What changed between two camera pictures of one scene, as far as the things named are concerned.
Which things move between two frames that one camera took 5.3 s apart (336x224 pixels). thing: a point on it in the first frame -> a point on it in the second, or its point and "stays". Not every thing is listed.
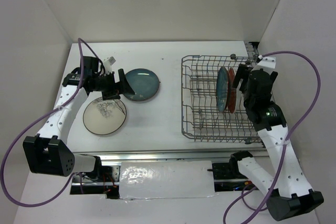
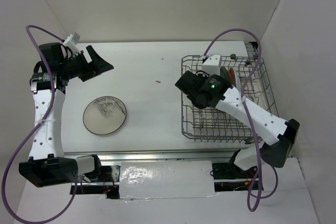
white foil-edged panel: x=166 y=179 stays
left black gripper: x=112 y=94 -> x=98 y=65
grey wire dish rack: x=201 y=119 stays
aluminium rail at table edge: x=169 y=153 stays
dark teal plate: x=145 y=83 -> x=223 y=72
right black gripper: x=243 y=72 -> x=203 y=76
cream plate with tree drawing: x=104 y=117 stays
